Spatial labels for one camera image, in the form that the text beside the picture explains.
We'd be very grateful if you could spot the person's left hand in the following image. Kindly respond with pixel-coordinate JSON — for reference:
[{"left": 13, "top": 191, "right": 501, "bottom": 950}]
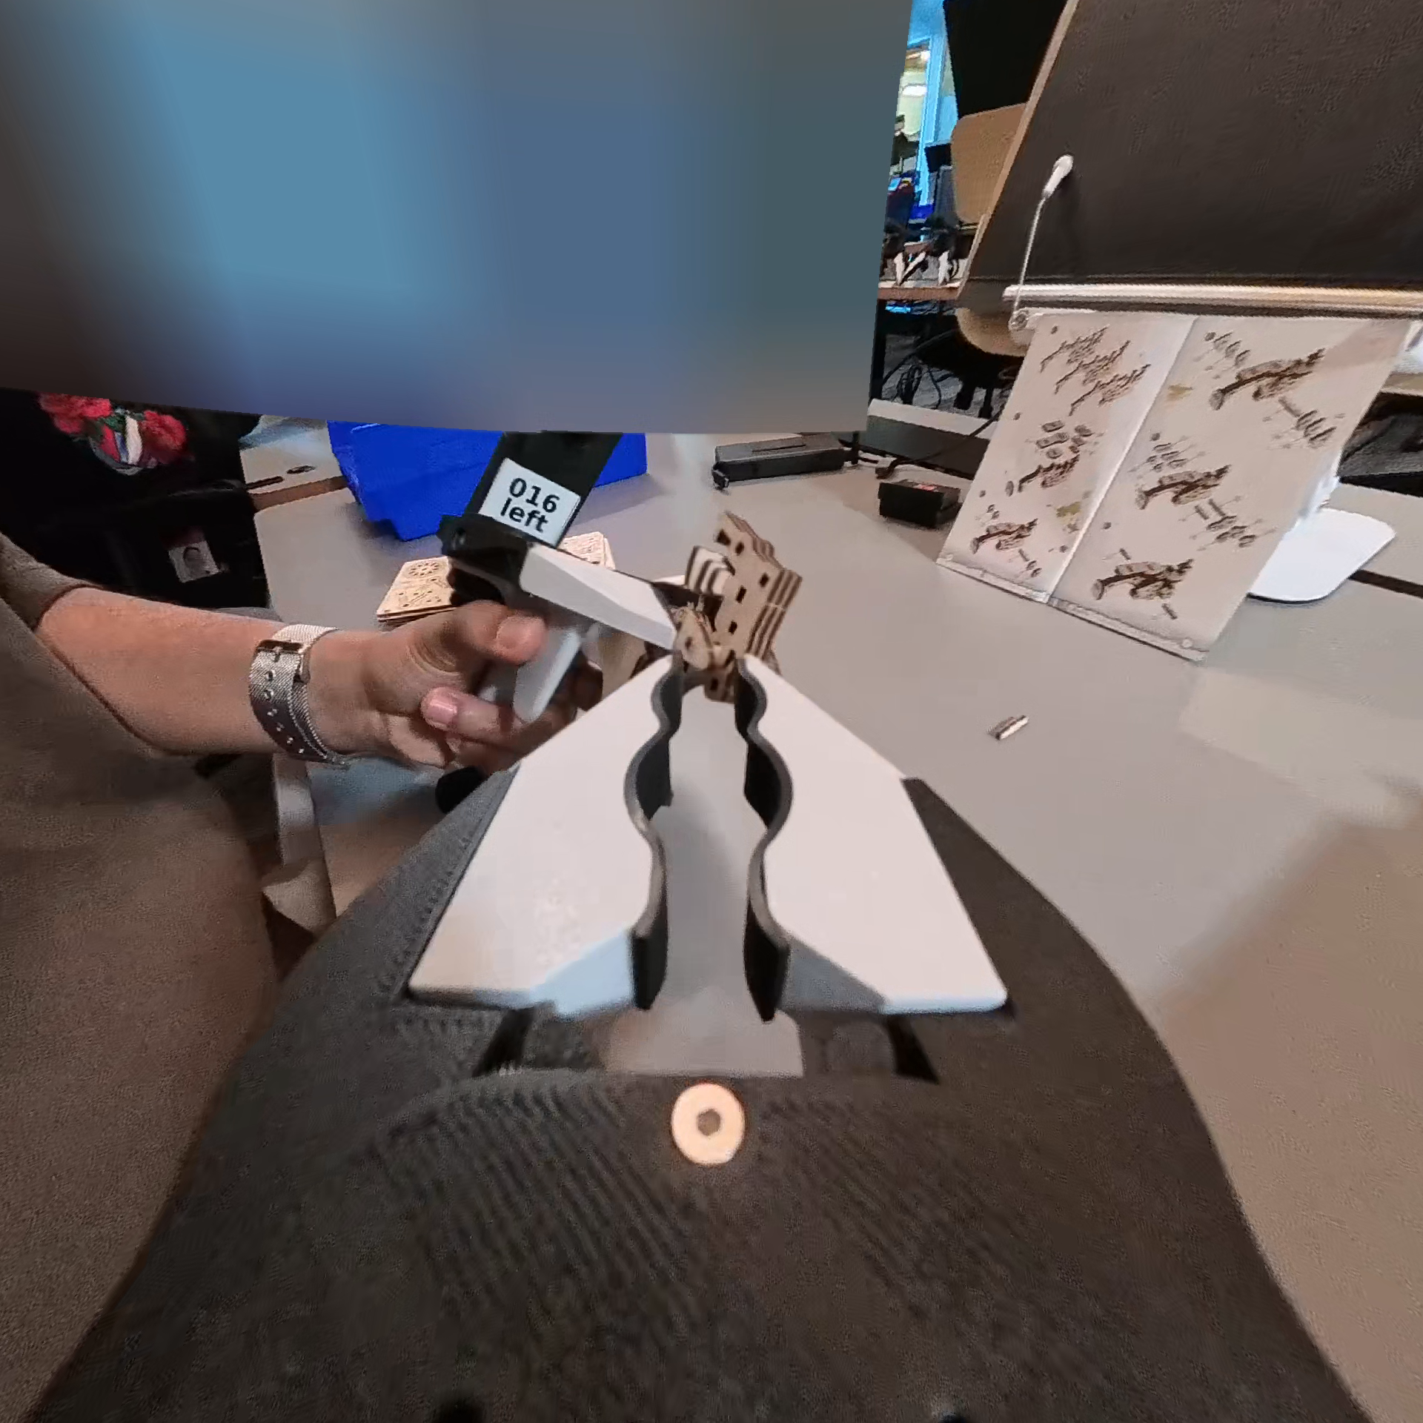
[{"left": 316, "top": 599, "right": 606, "bottom": 774}]

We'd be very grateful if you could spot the flat black device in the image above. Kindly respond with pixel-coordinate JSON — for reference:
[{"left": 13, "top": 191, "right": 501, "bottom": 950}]
[{"left": 711, "top": 432, "right": 856, "bottom": 488}]

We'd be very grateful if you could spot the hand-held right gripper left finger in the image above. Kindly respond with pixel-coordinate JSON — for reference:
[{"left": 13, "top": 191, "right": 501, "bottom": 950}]
[{"left": 406, "top": 654, "right": 679, "bottom": 1020}]

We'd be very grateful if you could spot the tan chair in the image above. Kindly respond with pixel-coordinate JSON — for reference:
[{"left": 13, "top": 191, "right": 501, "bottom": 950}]
[{"left": 950, "top": 105, "right": 1039, "bottom": 357}]

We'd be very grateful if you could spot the person's olive brown shirt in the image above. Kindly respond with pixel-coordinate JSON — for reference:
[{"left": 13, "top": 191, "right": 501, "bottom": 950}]
[{"left": 0, "top": 533, "right": 335, "bottom": 1423}]

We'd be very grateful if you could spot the monitor on white stand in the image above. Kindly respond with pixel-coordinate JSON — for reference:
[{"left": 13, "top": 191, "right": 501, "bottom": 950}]
[{"left": 955, "top": 0, "right": 1423, "bottom": 606}]

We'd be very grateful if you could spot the white cable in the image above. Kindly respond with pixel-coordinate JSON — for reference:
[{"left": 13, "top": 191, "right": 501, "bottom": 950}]
[{"left": 1009, "top": 156, "right": 1075, "bottom": 332}]

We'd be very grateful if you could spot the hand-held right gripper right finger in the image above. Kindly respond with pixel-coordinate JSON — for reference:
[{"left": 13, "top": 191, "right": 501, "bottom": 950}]
[{"left": 734, "top": 654, "right": 1011, "bottom": 1025}]

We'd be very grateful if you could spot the silver mesh wristwatch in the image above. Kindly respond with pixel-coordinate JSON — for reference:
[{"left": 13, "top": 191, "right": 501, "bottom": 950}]
[{"left": 247, "top": 625, "right": 355, "bottom": 769}]

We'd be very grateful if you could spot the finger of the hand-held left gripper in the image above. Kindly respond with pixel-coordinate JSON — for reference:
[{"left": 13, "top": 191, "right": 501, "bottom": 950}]
[{"left": 519, "top": 542, "right": 684, "bottom": 654}]

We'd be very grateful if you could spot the person's left forearm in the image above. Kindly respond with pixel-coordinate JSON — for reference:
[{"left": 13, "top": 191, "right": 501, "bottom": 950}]
[{"left": 33, "top": 583, "right": 267, "bottom": 759}]

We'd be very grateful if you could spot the model assembly instruction sheet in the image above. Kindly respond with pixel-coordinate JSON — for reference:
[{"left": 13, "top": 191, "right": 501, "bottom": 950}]
[{"left": 936, "top": 313, "right": 1404, "bottom": 664}]

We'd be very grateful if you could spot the blue plastic bin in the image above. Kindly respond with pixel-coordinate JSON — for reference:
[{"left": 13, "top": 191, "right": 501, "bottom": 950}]
[{"left": 324, "top": 420, "right": 648, "bottom": 544}]

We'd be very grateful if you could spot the small black box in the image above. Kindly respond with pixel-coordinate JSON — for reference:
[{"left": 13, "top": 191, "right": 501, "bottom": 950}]
[{"left": 877, "top": 478, "right": 961, "bottom": 528}]

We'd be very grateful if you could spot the laser-cut wooden model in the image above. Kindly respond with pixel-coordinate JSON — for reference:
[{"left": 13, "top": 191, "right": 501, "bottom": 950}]
[{"left": 650, "top": 511, "right": 804, "bottom": 705}]

